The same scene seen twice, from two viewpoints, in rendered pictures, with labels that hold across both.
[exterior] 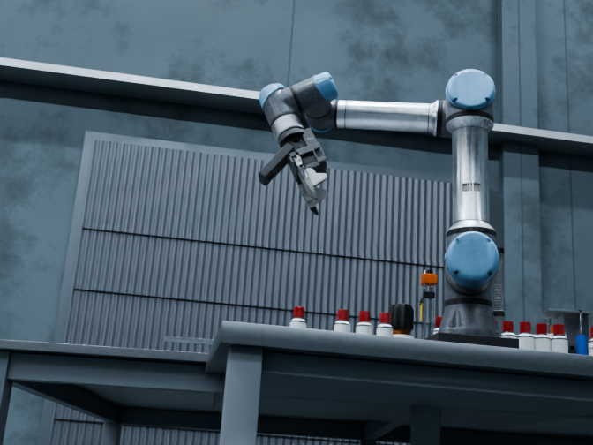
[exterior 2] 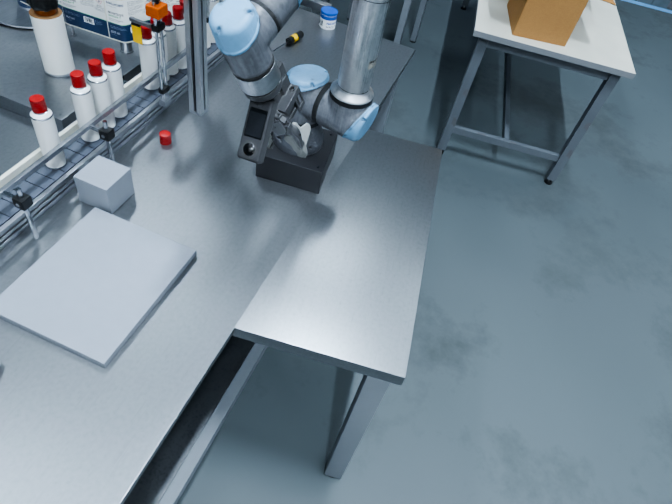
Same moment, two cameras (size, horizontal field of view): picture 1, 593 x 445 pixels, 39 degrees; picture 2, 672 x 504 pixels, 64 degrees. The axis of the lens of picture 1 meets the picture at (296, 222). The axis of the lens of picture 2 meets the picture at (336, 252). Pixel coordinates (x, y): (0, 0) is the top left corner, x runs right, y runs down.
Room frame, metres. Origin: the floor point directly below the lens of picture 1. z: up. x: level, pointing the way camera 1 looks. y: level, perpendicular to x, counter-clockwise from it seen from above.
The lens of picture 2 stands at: (1.59, 0.79, 1.92)
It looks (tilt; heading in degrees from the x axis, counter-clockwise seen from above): 49 degrees down; 281
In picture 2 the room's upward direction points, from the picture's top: 14 degrees clockwise
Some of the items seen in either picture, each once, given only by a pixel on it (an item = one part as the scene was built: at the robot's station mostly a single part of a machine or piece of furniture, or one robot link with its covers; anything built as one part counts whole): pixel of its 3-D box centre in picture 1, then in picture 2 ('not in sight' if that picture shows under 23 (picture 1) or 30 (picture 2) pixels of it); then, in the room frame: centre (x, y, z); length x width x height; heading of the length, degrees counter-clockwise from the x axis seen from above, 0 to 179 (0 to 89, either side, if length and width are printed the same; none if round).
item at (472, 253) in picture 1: (469, 178); (361, 41); (1.89, -0.41, 1.29); 0.15 x 0.12 x 0.55; 171
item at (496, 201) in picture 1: (478, 220); not in sight; (2.46, -0.56, 1.38); 0.17 x 0.10 x 0.19; 145
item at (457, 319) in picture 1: (468, 322); (300, 126); (2.03, -0.44, 0.97); 0.15 x 0.15 x 0.10
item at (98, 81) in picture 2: (363, 344); (100, 95); (2.54, -0.23, 0.98); 0.05 x 0.05 x 0.20
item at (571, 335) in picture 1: (566, 354); not in sight; (2.64, -0.88, 1.01); 0.14 x 0.13 x 0.26; 90
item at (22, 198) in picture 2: not in sight; (19, 210); (2.48, 0.17, 0.91); 0.07 x 0.03 x 0.17; 0
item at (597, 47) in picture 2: not in sight; (520, 28); (1.47, -3.00, 0.39); 2.20 x 0.80 x 0.78; 98
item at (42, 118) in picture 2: (296, 340); (46, 132); (2.55, -0.03, 0.98); 0.05 x 0.05 x 0.20
